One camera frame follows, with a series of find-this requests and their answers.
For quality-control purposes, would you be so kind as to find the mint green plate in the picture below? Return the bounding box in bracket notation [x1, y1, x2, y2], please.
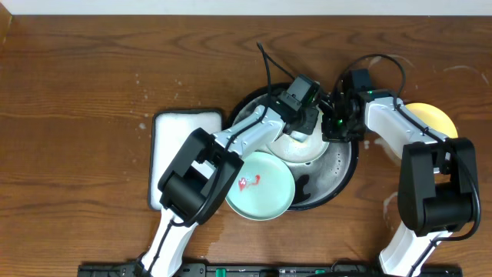
[226, 152, 295, 221]
[263, 110, 329, 163]

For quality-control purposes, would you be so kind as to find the yellow plate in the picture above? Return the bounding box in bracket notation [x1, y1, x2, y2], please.
[406, 102, 458, 139]

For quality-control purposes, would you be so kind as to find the green and yellow sponge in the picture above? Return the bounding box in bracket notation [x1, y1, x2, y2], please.
[290, 131, 309, 143]

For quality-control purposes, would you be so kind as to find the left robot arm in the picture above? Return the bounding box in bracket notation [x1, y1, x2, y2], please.
[139, 92, 319, 276]

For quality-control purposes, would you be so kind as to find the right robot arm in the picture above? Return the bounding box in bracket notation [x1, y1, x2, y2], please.
[322, 88, 481, 276]

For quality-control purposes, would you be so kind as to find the black round tray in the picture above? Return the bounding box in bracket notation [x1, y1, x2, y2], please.
[226, 82, 361, 212]

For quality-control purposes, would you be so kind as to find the mint green plate front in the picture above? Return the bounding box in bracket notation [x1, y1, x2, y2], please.
[226, 152, 295, 221]

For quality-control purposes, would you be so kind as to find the left black cable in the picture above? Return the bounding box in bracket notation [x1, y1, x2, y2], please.
[134, 41, 297, 276]

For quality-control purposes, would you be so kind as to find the black cable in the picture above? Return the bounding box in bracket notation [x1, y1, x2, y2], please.
[334, 52, 482, 277]
[134, 41, 297, 276]

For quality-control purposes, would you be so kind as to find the right black cable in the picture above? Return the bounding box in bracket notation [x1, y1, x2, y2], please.
[334, 52, 482, 277]

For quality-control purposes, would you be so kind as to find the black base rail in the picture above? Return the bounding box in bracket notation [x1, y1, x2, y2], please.
[76, 262, 464, 277]

